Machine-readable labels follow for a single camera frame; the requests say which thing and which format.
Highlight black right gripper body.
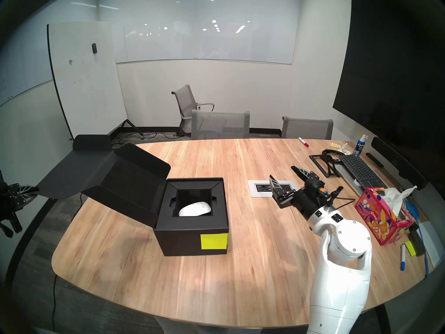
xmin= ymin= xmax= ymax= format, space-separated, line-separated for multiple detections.
xmin=279 ymin=183 xmax=330 ymax=219

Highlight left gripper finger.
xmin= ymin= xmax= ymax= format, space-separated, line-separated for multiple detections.
xmin=10 ymin=192 xmax=38 ymax=207
xmin=10 ymin=184 xmax=40 ymax=195

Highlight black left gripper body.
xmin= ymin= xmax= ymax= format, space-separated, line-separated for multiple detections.
xmin=0 ymin=180 xmax=24 ymax=234

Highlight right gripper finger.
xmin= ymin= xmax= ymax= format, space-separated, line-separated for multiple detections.
xmin=269 ymin=175 xmax=297 ymax=208
xmin=291 ymin=165 xmax=321 ymax=188

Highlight white computer mouse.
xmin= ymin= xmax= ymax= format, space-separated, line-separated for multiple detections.
xmin=179 ymin=201 xmax=212 ymax=217

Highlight black cardboard box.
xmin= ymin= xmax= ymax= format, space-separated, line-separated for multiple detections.
xmin=37 ymin=135 xmax=230 ymax=257

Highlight red floral tissue box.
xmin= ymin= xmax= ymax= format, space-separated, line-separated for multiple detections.
xmin=354 ymin=187 xmax=414 ymax=246

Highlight silver table power outlet panel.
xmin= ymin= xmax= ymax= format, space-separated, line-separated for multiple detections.
xmin=248 ymin=180 xmax=302 ymax=198

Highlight black folding laptop stand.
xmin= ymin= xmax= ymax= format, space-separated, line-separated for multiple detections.
xmin=309 ymin=152 xmax=343 ymax=178

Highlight grey mesh office chair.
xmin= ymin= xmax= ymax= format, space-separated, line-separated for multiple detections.
xmin=281 ymin=116 xmax=334 ymax=140
xmin=191 ymin=109 xmax=250 ymax=140

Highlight black keyboard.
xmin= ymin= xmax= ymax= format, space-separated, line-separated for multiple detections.
xmin=338 ymin=154 xmax=386 ymax=190

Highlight whiteboard cleaner spray bottle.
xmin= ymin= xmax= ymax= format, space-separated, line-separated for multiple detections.
xmin=352 ymin=134 xmax=368 ymax=156

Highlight large neon yellow sticky sheet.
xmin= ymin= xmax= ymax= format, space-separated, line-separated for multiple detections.
xmin=201 ymin=233 xmax=229 ymax=250

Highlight white tissue sheet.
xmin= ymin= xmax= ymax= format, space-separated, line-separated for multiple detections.
xmin=382 ymin=185 xmax=418 ymax=215

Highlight black video conference bar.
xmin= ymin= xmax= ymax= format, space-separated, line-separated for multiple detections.
xmin=371 ymin=137 xmax=428 ymax=190

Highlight mobile whiteboard on stand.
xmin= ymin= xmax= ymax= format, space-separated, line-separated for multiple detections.
xmin=47 ymin=22 xmax=145 ymax=142

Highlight black felt board eraser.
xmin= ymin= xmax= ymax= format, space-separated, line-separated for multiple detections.
xmin=407 ymin=229 xmax=426 ymax=256

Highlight grey office chair with armrests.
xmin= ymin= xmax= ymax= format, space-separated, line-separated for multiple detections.
xmin=171 ymin=84 xmax=215 ymax=137

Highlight white paper sheet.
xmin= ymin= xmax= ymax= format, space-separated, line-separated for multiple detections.
xmin=419 ymin=222 xmax=444 ymax=268

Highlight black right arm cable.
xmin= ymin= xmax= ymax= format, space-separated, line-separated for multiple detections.
xmin=327 ymin=185 xmax=356 ymax=209

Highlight large black wall screen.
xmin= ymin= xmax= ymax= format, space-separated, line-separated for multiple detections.
xmin=332 ymin=0 xmax=445 ymax=170

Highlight black floor cable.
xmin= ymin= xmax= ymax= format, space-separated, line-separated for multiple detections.
xmin=71 ymin=130 xmax=183 ymax=221

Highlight large wall glass whiteboard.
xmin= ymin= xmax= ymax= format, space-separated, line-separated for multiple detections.
xmin=97 ymin=0 xmax=301 ymax=65

